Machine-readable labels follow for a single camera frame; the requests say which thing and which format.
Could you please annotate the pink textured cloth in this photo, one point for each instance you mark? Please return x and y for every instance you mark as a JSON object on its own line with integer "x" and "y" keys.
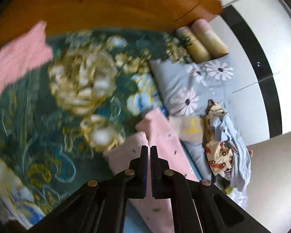
{"x": 19, "y": 58}

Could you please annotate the green floral bed sheet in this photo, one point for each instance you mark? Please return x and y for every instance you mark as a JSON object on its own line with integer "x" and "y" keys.
{"x": 51, "y": 126}

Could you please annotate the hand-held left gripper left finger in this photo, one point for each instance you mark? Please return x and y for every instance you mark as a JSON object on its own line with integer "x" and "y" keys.
{"x": 143, "y": 172}

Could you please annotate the car print garment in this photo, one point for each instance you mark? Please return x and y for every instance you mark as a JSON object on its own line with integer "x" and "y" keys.
{"x": 219, "y": 155}

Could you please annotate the yellow floral pillow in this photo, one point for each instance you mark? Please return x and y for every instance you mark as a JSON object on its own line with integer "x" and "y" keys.
{"x": 191, "y": 45}

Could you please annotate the blue daisy print duvet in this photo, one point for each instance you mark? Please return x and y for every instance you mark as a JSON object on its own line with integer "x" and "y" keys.
{"x": 177, "y": 82}

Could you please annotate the olive knitted cloth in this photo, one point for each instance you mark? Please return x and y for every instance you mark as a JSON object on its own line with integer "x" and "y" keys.
{"x": 227, "y": 187}

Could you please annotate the pink floral pillow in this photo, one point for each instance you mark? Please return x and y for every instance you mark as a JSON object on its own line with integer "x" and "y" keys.
{"x": 209, "y": 36}

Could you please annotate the pink fleece garment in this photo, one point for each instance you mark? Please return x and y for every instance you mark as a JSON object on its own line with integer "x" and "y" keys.
{"x": 160, "y": 131}

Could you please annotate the light blue garment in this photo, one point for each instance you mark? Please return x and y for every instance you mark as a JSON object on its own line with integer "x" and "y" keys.
{"x": 232, "y": 136}

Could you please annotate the beige towel with yellow print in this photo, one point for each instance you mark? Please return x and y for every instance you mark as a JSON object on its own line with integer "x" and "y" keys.
{"x": 189, "y": 128}

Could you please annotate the wooden headboard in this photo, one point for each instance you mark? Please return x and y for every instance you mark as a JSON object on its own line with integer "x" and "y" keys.
{"x": 111, "y": 4}

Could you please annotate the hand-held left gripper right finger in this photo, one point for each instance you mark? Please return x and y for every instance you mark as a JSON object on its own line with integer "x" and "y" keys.
{"x": 155, "y": 172}

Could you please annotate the white wardrobe with black stripe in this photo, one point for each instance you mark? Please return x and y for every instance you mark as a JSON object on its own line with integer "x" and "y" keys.
{"x": 257, "y": 29}

